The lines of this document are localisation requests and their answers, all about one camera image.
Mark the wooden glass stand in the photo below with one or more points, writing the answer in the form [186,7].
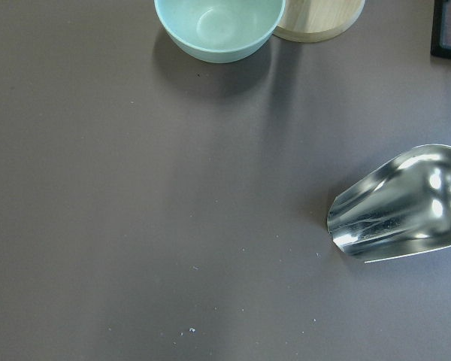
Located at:
[317,20]

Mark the wine glass rack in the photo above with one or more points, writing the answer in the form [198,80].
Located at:
[441,30]

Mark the steel scoop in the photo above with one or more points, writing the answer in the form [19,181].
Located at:
[403,208]

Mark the green bowl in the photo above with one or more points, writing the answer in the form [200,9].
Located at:
[219,31]

